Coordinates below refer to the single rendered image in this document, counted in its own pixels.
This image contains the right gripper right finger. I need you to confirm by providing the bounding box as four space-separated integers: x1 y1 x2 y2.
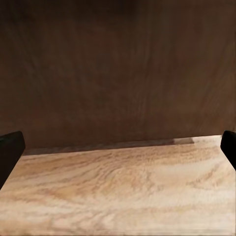
220 130 236 170

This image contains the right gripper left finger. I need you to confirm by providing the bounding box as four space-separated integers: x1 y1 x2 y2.
0 131 26 189

